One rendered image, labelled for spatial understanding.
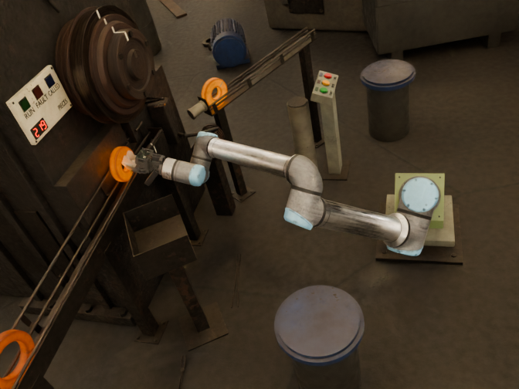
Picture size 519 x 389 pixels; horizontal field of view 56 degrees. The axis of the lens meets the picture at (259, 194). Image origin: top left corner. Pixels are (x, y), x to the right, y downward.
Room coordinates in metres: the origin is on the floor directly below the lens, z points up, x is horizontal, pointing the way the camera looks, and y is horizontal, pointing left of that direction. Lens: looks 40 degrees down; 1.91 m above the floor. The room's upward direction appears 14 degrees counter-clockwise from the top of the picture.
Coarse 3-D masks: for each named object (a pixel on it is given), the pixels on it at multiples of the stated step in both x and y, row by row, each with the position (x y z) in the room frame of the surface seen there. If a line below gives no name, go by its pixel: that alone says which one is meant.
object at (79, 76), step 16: (96, 16) 1.95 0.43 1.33; (128, 16) 2.14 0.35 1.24; (80, 32) 1.87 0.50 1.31; (80, 48) 1.81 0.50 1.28; (80, 64) 1.79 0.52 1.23; (80, 80) 1.78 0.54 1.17; (80, 96) 1.78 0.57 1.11; (96, 96) 1.77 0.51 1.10; (96, 112) 1.79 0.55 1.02; (112, 112) 1.81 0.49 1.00
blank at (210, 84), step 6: (216, 78) 2.33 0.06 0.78; (204, 84) 2.30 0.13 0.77; (210, 84) 2.29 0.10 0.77; (216, 84) 2.31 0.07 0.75; (222, 84) 2.33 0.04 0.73; (204, 90) 2.27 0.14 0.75; (210, 90) 2.28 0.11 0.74; (222, 90) 2.33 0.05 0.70; (204, 96) 2.26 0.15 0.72; (210, 96) 2.28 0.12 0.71; (216, 96) 2.32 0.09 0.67; (210, 102) 2.27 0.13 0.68; (222, 102) 2.31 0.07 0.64
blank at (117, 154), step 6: (114, 150) 1.81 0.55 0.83; (120, 150) 1.81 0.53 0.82; (126, 150) 1.83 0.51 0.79; (114, 156) 1.77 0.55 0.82; (120, 156) 1.79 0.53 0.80; (114, 162) 1.75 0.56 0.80; (120, 162) 1.77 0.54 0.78; (114, 168) 1.74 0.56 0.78; (120, 168) 1.76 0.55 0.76; (126, 168) 1.81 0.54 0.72; (114, 174) 1.73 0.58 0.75; (120, 174) 1.74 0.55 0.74; (126, 174) 1.77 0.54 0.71; (120, 180) 1.74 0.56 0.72; (126, 180) 1.75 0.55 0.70
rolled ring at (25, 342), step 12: (0, 336) 1.01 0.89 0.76; (12, 336) 1.02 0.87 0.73; (24, 336) 1.05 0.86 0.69; (0, 348) 0.98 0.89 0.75; (24, 348) 1.03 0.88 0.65; (24, 360) 1.01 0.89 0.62; (12, 372) 0.98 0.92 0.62; (24, 372) 0.98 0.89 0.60; (0, 384) 0.91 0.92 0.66; (12, 384) 0.93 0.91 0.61
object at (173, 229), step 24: (144, 216) 1.52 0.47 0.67; (168, 216) 1.54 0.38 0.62; (144, 240) 1.45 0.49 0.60; (168, 240) 1.42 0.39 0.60; (144, 264) 1.26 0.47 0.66; (168, 264) 1.27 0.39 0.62; (192, 288) 1.42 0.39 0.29; (192, 312) 1.39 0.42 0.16; (216, 312) 1.48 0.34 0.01; (192, 336) 1.38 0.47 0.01; (216, 336) 1.34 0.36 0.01
